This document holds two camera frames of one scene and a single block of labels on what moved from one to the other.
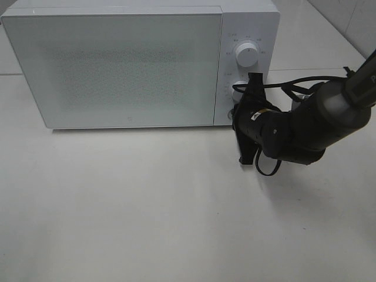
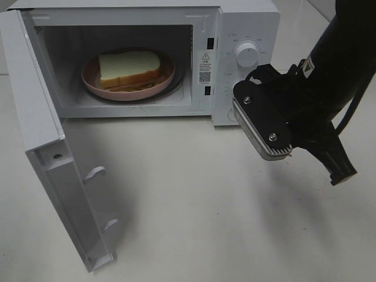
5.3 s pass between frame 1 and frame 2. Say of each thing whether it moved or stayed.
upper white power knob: stayed
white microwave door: moved
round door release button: stayed
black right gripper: moved
